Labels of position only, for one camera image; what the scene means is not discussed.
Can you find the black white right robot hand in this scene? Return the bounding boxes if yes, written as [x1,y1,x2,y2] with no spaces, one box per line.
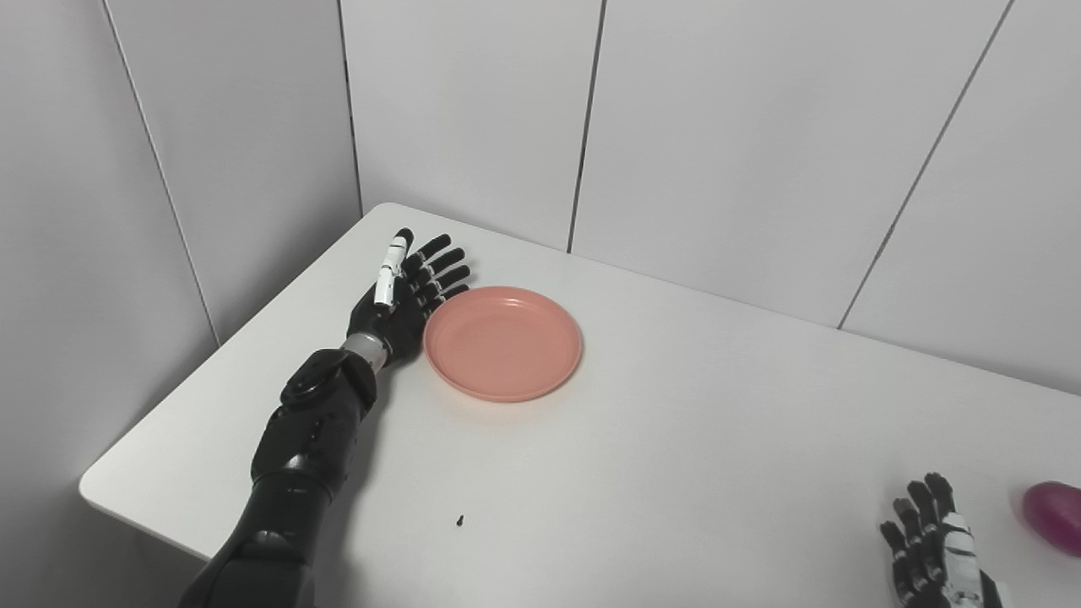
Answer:
[879,472,1014,608]

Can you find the pink round plate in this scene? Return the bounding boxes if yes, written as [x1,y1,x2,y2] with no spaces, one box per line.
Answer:
[423,285,584,404]

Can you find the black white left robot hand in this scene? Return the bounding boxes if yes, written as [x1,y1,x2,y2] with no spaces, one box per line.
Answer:
[348,227,471,366]

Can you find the purple red onion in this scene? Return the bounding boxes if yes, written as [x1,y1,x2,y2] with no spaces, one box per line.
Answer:
[1021,481,1081,558]

